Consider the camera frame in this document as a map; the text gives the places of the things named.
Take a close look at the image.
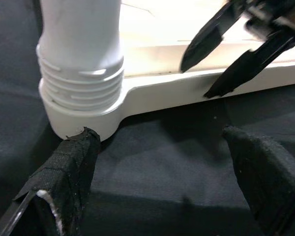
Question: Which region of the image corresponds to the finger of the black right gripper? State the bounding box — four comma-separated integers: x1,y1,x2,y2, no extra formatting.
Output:
180,1,244,74
203,31,295,99

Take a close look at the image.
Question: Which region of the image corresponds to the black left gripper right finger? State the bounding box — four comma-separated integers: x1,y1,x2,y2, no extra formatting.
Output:
222,125,295,236

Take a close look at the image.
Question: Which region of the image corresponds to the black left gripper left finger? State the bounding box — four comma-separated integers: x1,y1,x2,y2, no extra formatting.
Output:
0,126,101,236

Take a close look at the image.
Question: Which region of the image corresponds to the white plastic table leg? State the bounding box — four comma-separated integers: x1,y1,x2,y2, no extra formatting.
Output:
35,0,125,112

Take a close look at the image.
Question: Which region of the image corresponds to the white plastic table top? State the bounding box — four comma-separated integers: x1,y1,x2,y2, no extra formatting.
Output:
38,0,295,143

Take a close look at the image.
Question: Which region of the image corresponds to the black tablecloth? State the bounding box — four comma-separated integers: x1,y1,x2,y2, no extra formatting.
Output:
0,0,295,236

